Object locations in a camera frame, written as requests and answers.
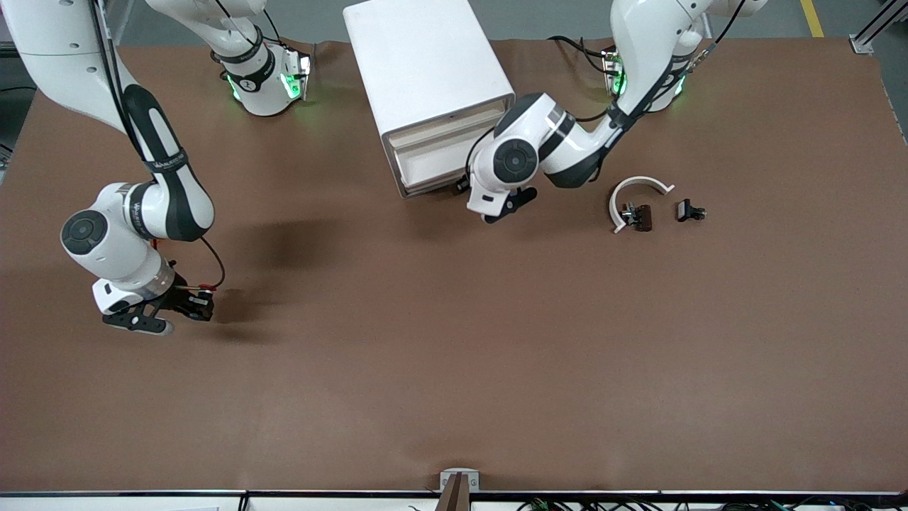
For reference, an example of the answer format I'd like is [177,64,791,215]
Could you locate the white drawer with black handle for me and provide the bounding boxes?
[392,126,501,196]

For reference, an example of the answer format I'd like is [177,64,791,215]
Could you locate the white plain drawer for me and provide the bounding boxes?
[387,99,509,150]

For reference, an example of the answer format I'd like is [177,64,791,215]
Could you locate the white drawer cabinet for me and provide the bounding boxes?
[343,0,516,199]

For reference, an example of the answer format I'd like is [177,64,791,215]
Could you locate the brown table cover sheet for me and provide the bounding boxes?
[0,37,908,494]

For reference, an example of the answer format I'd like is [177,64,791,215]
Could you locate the white curved plastic part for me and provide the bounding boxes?
[609,176,675,235]

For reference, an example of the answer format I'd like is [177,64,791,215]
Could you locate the brown and metal small part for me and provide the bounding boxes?
[621,203,653,233]

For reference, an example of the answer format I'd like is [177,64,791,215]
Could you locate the aluminium profile with foot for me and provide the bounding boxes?
[850,0,908,55]

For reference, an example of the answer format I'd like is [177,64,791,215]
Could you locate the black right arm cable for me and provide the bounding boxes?
[89,0,227,292]

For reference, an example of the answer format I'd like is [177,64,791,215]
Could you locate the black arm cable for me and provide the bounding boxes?
[465,0,746,194]
[89,0,227,292]

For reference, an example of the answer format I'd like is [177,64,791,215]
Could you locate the black base cable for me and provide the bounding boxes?
[548,34,615,75]

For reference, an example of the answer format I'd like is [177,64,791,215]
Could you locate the white table edge rail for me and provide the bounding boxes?
[0,490,908,511]

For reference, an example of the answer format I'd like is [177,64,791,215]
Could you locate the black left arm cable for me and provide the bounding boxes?
[465,0,746,194]

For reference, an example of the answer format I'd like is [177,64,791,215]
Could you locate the aluminium frame profile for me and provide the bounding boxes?
[96,0,135,47]

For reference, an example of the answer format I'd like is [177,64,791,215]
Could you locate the grey metal bracket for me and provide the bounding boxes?
[440,468,480,492]

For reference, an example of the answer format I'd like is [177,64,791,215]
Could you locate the tangled coloured cables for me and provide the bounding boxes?
[518,497,908,511]

